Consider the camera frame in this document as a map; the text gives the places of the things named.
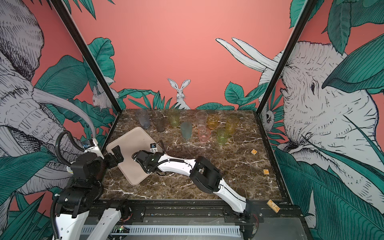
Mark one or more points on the dark smoky transparent tumbler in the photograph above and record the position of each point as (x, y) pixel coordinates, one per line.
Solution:
(159, 121)

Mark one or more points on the white ribbed vent strip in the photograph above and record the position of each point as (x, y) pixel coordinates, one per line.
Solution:
(162, 230)

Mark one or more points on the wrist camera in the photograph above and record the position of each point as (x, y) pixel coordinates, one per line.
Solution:
(153, 147)
(92, 147)

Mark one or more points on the teal frosted tumbler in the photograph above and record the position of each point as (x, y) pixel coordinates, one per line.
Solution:
(186, 129)

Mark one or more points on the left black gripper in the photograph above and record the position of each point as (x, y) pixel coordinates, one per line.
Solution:
(113, 162)

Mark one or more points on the green short tumbler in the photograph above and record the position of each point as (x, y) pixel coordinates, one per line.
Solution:
(222, 136)

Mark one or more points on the blue-grey transparent tumbler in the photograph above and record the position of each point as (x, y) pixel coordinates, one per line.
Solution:
(143, 118)

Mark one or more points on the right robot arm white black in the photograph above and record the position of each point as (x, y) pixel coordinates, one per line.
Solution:
(203, 174)

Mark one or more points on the light green faceted tumbler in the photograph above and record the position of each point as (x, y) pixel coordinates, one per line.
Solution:
(174, 117)

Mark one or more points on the yellow tall tumbler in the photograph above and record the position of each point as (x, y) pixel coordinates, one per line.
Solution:
(231, 124)

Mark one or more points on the clear pink tall tumbler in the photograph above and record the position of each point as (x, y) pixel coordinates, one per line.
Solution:
(202, 117)

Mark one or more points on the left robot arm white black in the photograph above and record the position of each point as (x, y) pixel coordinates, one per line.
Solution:
(71, 207)

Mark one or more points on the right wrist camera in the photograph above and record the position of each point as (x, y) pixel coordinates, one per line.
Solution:
(153, 147)

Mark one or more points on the pink faceted short tumbler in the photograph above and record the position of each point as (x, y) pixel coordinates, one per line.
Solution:
(204, 133)

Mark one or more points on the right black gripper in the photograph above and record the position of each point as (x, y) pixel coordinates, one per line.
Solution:
(146, 169)

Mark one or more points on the amber faceted tumbler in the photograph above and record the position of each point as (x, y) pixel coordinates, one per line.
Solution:
(212, 120)

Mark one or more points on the black right frame post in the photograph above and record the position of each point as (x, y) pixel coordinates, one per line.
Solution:
(297, 31)

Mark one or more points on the wooden tag on rail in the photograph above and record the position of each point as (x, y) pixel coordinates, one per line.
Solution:
(273, 206)

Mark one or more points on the black left frame post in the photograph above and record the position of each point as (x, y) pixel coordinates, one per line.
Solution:
(63, 13)

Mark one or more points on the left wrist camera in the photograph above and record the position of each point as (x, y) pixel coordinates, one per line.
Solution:
(92, 147)

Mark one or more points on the black front frame rail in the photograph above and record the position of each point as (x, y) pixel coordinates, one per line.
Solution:
(255, 210)

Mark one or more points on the black frame post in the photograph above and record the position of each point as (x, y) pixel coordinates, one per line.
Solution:
(63, 13)
(297, 31)

